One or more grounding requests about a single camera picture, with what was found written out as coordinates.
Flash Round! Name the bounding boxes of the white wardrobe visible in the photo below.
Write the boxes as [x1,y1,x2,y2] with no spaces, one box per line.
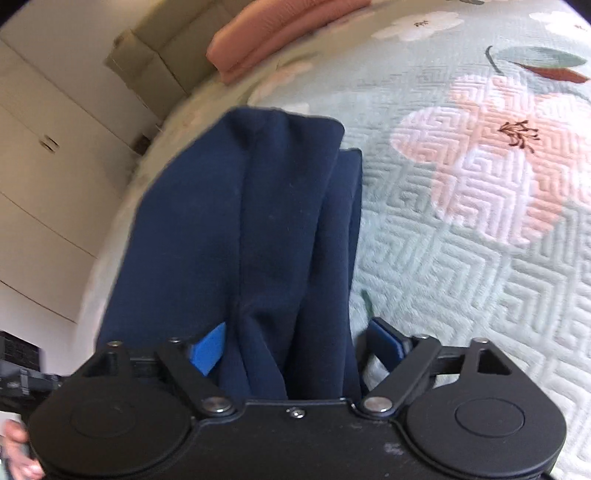
[0,18,162,324]

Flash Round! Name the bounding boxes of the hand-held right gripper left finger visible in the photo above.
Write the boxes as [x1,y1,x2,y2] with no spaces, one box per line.
[88,322,236,416]

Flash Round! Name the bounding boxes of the bed with floral bedspread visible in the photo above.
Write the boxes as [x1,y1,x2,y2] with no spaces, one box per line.
[74,0,591,480]

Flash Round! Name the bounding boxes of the navy blue hoodie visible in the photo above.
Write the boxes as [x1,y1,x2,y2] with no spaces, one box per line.
[95,107,363,400]

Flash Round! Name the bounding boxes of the beige padded headboard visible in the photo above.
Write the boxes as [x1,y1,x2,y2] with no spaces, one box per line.
[105,0,259,97]

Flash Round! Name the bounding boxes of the folded pink blanket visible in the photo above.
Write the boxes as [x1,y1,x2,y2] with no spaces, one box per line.
[205,0,370,85]

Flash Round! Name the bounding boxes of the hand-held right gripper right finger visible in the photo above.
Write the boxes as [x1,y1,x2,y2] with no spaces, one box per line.
[362,317,518,416]

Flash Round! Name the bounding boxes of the person's left hand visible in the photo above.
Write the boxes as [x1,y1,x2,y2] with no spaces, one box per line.
[0,418,44,480]

